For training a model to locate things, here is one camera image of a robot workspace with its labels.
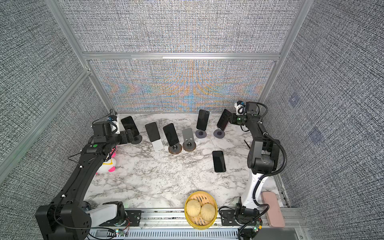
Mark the black phone with purple edge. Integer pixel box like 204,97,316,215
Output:
217,109,232,131

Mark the right arm mounting base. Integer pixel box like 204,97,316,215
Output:
218,203,263,226

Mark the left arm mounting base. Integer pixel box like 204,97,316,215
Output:
100,201,142,227

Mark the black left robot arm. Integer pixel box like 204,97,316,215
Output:
35,133,128,240

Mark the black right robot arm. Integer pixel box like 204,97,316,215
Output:
230,101,280,213

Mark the dark grey round phone stand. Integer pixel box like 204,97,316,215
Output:
131,135,143,145

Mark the purple right phone stand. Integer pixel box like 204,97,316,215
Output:
214,129,225,139

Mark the white folding phone stand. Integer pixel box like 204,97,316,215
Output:
152,139,164,152

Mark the purple round phone stand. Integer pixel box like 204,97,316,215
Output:
195,130,207,139

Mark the black phone on wooden stand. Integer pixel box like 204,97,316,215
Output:
163,123,180,147

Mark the wooden base phone stand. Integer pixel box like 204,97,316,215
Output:
169,143,183,155

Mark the wooden base grey plate stand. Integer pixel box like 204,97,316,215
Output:
182,128,196,152

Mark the pink phone case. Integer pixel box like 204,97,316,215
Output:
261,192,286,228

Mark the pink striped plush toy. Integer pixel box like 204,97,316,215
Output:
96,147,117,175

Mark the yellow bamboo steamer basket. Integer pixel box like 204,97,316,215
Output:
184,191,218,230

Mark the right steamed bun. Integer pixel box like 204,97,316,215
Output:
201,204,216,222

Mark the steamed bun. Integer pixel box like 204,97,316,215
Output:
201,204,216,222
186,200,201,218

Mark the left steamed bun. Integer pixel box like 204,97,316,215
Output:
186,200,201,218

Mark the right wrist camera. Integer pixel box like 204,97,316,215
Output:
235,101,246,115

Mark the aluminium front rail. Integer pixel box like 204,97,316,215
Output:
86,208,313,240

